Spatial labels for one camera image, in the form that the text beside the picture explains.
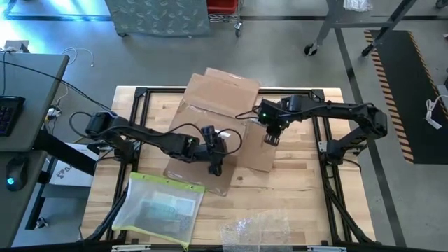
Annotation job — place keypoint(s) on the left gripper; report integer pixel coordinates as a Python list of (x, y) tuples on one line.
[(211, 150)]

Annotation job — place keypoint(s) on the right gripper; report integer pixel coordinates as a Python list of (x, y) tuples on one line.
[(276, 113)]

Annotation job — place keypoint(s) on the brown taped cardboard box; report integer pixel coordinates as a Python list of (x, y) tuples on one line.
[(217, 98)]

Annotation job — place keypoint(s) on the clear pouch with green edge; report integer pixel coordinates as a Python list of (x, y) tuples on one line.
[(157, 210)]

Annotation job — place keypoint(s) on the clear bubble wrap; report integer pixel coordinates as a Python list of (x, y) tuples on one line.
[(255, 231)]

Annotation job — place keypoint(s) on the teal small item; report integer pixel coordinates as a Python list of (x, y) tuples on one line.
[(161, 218)]

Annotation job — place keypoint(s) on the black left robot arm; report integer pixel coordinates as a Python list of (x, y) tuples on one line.
[(140, 136)]

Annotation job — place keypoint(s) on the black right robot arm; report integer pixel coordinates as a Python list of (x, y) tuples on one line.
[(343, 115)]

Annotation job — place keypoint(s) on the white box with logo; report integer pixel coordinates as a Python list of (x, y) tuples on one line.
[(70, 171)]

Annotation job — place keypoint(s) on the black mat with striped edge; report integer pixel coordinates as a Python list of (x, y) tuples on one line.
[(409, 70)]

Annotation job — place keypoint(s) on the white cloth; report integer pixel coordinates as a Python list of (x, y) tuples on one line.
[(357, 4)]

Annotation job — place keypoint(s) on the grey leaf-patterned partition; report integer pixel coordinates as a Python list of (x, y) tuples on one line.
[(157, 15)]

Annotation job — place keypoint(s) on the white power strip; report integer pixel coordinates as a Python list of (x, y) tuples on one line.
[(53, 112)]

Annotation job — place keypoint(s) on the black computer mouse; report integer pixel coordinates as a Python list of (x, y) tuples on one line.
[(15, 173)]

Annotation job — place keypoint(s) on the grey desk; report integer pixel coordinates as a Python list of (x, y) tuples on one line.
[(28, 80)]

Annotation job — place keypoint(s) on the black keyboard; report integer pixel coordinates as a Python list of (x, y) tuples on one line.
[(8, 115)]

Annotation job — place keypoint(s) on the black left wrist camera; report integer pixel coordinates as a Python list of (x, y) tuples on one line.
[(209, 132)]

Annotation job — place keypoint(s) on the black aluminium table frame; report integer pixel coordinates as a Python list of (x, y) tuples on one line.
[(136, 105)]

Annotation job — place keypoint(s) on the grey rolling table frame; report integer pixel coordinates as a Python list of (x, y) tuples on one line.
[(336, 21)]

